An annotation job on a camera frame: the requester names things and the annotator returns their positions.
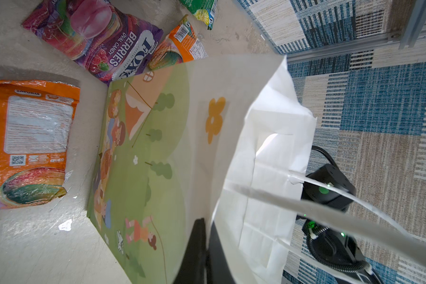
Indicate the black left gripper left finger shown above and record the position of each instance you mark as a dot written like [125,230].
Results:
[192,270]

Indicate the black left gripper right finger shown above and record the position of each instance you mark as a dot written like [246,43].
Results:
[218,271]

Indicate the white paper bag with print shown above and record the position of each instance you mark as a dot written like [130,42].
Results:
[224,139]

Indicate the small orange snack bag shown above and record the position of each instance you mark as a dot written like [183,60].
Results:
[181,45]

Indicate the green snack bag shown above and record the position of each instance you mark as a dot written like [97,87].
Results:
[202,10]

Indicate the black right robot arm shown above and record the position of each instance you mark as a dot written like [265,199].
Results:
[329,192]

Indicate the purple berries candy bag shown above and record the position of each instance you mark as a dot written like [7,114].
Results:
[97,36]

